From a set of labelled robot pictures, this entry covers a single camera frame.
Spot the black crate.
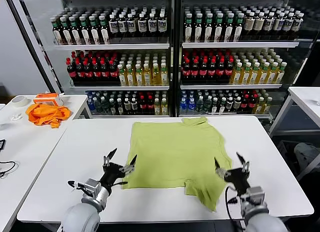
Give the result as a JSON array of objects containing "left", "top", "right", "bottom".
[{"left": 276, "top": 139, "right": 298, "bottom": 165}]

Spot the small yellow drink bottle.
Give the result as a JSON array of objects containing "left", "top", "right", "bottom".
[
  {"left": 263, "top": 96, "right": 274, "bottom": 114},
  {"left": 256, "top": 97, "right": 266, "bottom": 114},
  {"left": 160, "top": 98, "right": 169, "bottom": 115},
  {"left": 153, "top": 98, "right": 162, "bottom": 115}
]

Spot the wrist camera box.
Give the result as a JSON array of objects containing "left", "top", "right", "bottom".
[
  {"left": 246, "top": 186, "right": 266, "bottom": 205},
  {"left": 83, "top": 178, "right": 102, "bottom": 197}
]

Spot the crumpled orange cloth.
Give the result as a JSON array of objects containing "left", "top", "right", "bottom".
[{"left": 25, "top": 103, "right": 73, "bottom": 129}]

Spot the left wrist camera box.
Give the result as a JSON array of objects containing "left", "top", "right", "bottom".
[{"left": 83, "top": 178, "right": 102, "bottom": 197}]

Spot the white side table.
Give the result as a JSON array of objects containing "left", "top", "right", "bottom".
[
  {"left": 0, "top": 94, "right": 92, "bottom": 232},
  {"left": 268, "top": 86, "right": 320, "bottom": 137}
]

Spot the dark bottle tan label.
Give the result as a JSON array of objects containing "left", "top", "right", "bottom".
[
  {"left": 243, "top": 12, "right": 256, "bottom": 36},
  {"left": 254, "top": 12, "right": 266, "bottom": 36}
]

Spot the black door frame bar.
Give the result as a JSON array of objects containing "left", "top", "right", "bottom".
[{"left": 3, "top": 0, "right": 63, "bottom": 94}]

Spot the glass drinks cabinet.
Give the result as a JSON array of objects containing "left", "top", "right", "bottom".
[
  {"left": 176, "top": 0, "right": 305, "bottom": 119},
  {"left": 37, "top": 0, "right": 177, "bottom": 119}
]

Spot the blue water bottle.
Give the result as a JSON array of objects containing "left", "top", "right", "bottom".
[
  {"left": 86, "top": 97, "right": 96, "bottom": 112},
  {"left": 187, "top": 97, "right": 196, "bottom": 115},
  {"left": 179, "top": 97, "right": 189, "bottom": 115}
]

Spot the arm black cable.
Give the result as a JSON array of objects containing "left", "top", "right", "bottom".
[
  {"left": 224, "top": 185, "right": 242, "bottom": 221},
  {"left": 67, "top": 180, "right": 129, "bottom": 192}
]

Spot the yellow drink bottle white cap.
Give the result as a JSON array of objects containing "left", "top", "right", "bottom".
[
  {"left": 160, "top": 63, "right": 170, "bottom": 86},
  {"left": 134, "top": 64, "right": 144, "bottom": 87},
  {"left": 143, "top": 63, "right": 153, "bottom": 87},
  {"left": 117, "top": 64, "right": 127, "bottom": 87},
  {"left": 152, "top": 63, "right": 162, "bottom": 86},
  {"left": 126, "top": 64, "right": 136, "bottom": 87}
]

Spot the white tape roll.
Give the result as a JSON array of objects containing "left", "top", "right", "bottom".
[{"left": 11, "top": 96, "right": 29, "bottom": 108}]

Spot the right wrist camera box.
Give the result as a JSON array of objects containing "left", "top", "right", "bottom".
[{"left": 246, "top": 186, "right": 266, "bottom": 205}]

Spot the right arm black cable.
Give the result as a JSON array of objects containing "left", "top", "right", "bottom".
[{"left": 224, "top": 185, "right": 242, "bottom": 221}]

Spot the thin black cable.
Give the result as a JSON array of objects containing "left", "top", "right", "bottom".
[{"left": 0, "top": 161, "right": 17, "bottom": 179}]

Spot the clear green bottle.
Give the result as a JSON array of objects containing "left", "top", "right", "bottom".
[
  {"left": 94, "top": 97, "right": 103, "bottom": 114},
  {"left": 195, "top": 96, "right": 205, "bottom": 114},
  {"left": 101, "top": 97, "right": 110, "bottom": 114},
  {"left": 203, "top": 96, "right": 213, "bottom": 114}
]

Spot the open glass cabinet door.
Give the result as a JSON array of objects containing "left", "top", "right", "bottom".
[{"left": 284, "top": 0, "right": 320, "bottom": 92}]

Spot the dark bottle green cap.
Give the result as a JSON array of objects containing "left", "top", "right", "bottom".
[
  {"left": 194, "top": 13, "right": 204, "bottom": 42},
  {"left": 224, "top": 13, "right": 235, "bottom": 42},
  {"left": 88, "top": 15, "right": 101, "bottom": 45},
  {"left": 98, "top": 15, "right": 111, "bottom": 45},
  {"left": 233, "top": 13, "right": 245, "bottom": 42},
  {"left": 184, "top": 13, "right": 194, "bottom": 42},
  {"left": 214, "top": 13, "right": 225, "bottom": 42},
  {"left": 51, "top": 16, "right": 63, "bottom": 45},
  {"left": 59, "top": 16, "right": 72, "bottom": 45},
  {"left": 79, "top": 15, "right": 91, "bottom": 45},
  {"left": 204, "top": 13, "right": 215, "bottom": 42},
  {"left": 69, "top": 16, "right": 82, "bottom": 45}
]

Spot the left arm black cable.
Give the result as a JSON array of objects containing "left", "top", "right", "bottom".
[{"left": 67, "top": 180, "right": 129, "bottom": 192}]

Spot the orange and white box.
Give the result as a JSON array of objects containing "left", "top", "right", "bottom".
[{"left": 32, "top": 92, "right": 64, "bottom": 107}]

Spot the grey fabric bundle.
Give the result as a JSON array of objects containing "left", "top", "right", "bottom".
[{"left": 293, "top": 143, "right": 320, "bottom": 167}]

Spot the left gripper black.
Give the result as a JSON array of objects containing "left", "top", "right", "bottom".
[{"left": 99, "top": 148, "right": 138, "bottom": 186}]

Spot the light green polo shirt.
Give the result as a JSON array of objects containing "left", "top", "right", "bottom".
[{"left": 121, "top": 116, "right": 233, "bottom": 212}]

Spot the dark bottle blue label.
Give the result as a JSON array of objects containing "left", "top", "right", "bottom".
[
  {"left": 126, "top": 13, "right": 137, "bottom": 38},
  {"left": 157, "top": 13, "right": 168, "bottom": 38},
  {"left": 137, "top": 13, "right": 148, "bottom": 38},
  {"left": 108, "top": 14, "right": 119, "bottom": 38},
  {"left": 263, "top": 12, "right": 276, "bottom": 36},
  {"left": 282, "top": 13, "right": 295, "bottom": 36},
  {"left": 117, "top": 14, "right": 128, "bottom": 38},
  {"left": 291, "top": 13, "right": 305, "bottom": 35},
  {"left": 272, "top": 12, "right": 286, "bottom": 36},
  {"left": 147, "top": 13, "right": 158, "bottom": 38}
]

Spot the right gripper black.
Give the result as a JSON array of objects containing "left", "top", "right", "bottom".
[{"left": 214, "top": 152, "right": 252, "bottom": 194}]

